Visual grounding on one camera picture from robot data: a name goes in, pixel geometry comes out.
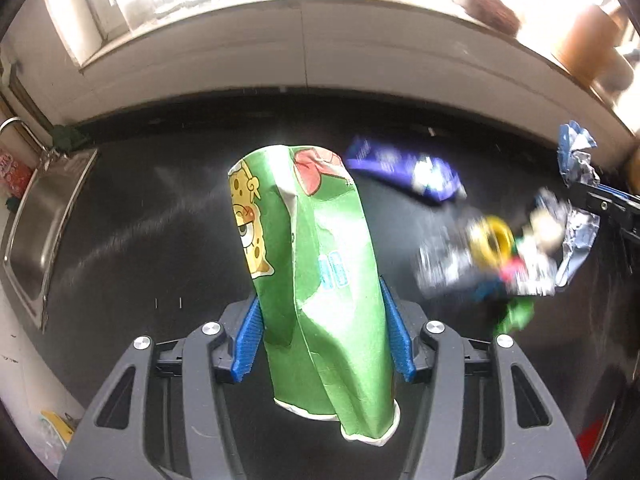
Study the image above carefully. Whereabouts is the blue silver wrapper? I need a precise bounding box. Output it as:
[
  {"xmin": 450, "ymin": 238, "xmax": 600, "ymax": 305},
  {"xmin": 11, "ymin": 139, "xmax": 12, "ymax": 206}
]
[{"xmin": 558, "ymin": 120, "xmax": 600, "ymax": 186}]

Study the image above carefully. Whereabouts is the yellow tape roll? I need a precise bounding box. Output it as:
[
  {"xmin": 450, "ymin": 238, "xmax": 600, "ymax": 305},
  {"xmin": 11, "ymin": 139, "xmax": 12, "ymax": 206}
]
[{"xmin": 468, "ymin": 216, "xmax": 514, "ymax": 269}]

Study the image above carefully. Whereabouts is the green cartoon snack bag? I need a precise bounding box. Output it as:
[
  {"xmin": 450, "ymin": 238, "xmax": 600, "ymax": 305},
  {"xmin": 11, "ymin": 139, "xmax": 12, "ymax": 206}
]
[{"xmin": 228, "ymin": 145, "xmax": 400, "ymax": 446}]

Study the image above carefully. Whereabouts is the silver black crumpled wrapper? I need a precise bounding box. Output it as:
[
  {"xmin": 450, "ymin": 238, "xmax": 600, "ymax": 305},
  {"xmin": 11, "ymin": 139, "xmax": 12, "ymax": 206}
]
[{"xmin": 414, "ymin": 188, "xmax": 600, "ymax": 297}]

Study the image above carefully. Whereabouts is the green wrapper piece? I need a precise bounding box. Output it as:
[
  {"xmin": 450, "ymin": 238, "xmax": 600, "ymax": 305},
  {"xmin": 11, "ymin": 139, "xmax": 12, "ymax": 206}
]
[{"xmin": 494, "ymin": 297, "xmax": 535, "ymax": 336}]

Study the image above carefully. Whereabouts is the brown flower pot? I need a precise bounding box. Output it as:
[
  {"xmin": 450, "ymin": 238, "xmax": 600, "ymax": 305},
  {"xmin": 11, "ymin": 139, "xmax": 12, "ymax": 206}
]
[{"xmin": 553, "ymin": 6, "xmax": 620, "ymax": 87}]

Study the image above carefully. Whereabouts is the purple snack wrapper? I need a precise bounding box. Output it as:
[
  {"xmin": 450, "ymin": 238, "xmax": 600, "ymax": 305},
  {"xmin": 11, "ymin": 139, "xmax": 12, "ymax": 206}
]
[{"xmin": 344, "ymin": 138, "xmax": 466, "ymax": 203}]

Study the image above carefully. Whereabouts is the stainless steel sink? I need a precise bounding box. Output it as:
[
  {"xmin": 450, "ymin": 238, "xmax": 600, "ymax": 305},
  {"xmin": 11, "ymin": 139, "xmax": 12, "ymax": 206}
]
[{"xmin": 3, "ymin": 148, "xmax": 98, "ymax": 330}]

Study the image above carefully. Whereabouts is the sink faucet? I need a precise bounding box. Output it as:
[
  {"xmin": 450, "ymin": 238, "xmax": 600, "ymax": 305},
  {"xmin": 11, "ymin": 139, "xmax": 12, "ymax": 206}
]
[{"xmin": 0, "ymin": 116, "xmax": 50, "ymax": 154}]

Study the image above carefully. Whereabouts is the red detergent package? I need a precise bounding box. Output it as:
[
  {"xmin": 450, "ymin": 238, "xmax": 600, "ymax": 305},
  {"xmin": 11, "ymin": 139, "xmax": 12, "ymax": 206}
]
[{"xmin": 0, "ymin": 151, "xmax": 32, "ymax": 198}]

